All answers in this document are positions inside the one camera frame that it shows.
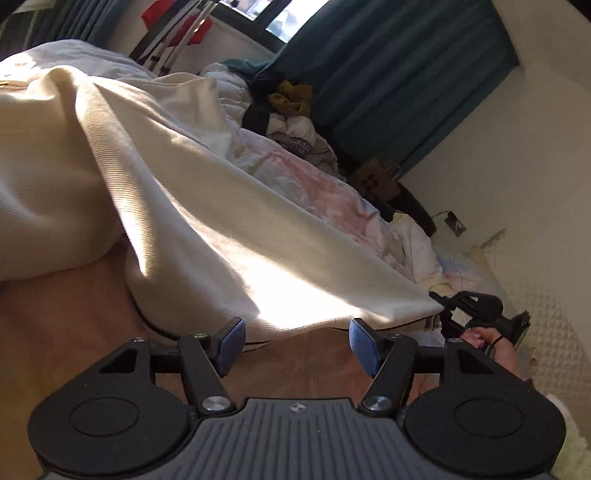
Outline cream trousers with black stripe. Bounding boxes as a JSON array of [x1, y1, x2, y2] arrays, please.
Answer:
[[0, 64, 446, 345]]

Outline person's right hand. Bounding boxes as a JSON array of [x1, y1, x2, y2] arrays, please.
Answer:
[[460, 327, 528, 380]]

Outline cream textured pillow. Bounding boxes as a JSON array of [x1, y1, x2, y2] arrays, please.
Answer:
[[469, 216, 591, 416]]

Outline cream fleece right sleeve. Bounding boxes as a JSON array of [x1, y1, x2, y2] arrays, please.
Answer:
[[546, 394, 591, 480]]

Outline white garment purple print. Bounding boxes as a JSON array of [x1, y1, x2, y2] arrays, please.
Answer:
[[266, 113, 338, 170]]

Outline teal curtain right of window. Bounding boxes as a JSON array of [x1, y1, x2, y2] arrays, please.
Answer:
[[225, 1, 520, 175]]

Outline teal curtain of window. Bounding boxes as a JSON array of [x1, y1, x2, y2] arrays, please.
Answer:
[[1, 0, 130, 59], [225, 1, 520, 175]]

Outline mustard yellow garment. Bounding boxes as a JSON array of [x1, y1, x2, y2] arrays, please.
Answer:
[[267, 80, 312, 117]]

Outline black garment in pile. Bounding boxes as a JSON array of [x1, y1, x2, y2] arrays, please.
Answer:
[[242, 103, 270, 136]]

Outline white quilted duvet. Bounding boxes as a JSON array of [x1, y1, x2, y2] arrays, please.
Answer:
[[199, 63, 252, 123]]

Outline teal curtain left of window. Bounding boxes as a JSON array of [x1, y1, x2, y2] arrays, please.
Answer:
[[1, 0, 130, 59]]

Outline red bag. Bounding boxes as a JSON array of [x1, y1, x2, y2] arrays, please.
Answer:
[[140, 0, 201, 46]]

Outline wall power socket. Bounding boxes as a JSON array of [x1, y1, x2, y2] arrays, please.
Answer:
[[444, 211, 467, 237]]

